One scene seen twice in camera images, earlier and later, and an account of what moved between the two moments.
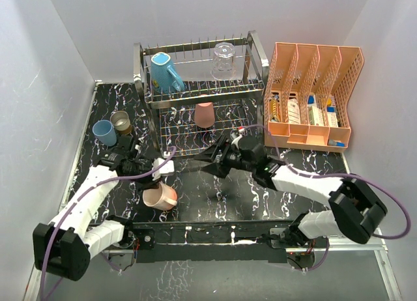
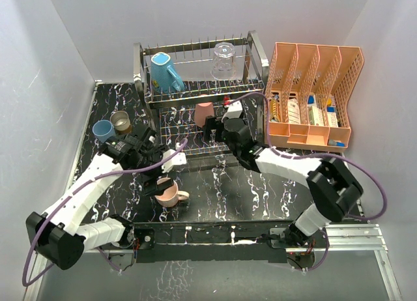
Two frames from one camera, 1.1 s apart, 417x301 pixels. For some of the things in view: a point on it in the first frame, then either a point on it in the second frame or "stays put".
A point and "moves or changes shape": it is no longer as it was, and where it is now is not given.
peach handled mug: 163,197 moves or changes shape
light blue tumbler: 105,132 stays put
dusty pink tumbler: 204,114 stays put
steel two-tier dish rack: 201,92 stays put
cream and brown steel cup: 121,121 stays put
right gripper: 210,154 -> 212,124
